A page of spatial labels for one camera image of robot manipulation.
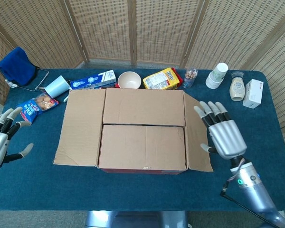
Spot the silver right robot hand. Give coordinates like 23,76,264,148
194,101,247,159

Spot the red cardboard shipping box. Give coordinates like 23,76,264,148
53,87,214,175

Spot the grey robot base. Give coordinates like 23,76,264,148
85,210,189,228

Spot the white carton box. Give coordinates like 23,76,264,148
242,79,264,110

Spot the dark blue cloth-covered table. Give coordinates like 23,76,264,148
0,68,285,212

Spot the blue white toothpaste box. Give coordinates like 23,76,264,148
70,69,117,90

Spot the mayonnaise squeeze bottle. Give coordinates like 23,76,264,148
229,71,246,102

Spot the blue cookie snack bag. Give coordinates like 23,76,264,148
16,93,59,126

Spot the stack of white paper cups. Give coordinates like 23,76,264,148
205,71,224,90

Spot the small clear snack bottle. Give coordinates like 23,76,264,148
182,68,198,89

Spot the blue towel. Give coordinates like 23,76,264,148
0,47,38,86

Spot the light blue plastic mug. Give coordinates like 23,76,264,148
39,75,72,103

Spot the yellow cracker package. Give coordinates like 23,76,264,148
142,67,184,90

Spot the cream bowl red outside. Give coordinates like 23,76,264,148
117,71,142,89

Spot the wicker folding screen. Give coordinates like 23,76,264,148
0,0,285,171

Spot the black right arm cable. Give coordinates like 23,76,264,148
219,182,276,224

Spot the metal wire rack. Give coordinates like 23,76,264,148
0,66,50,92

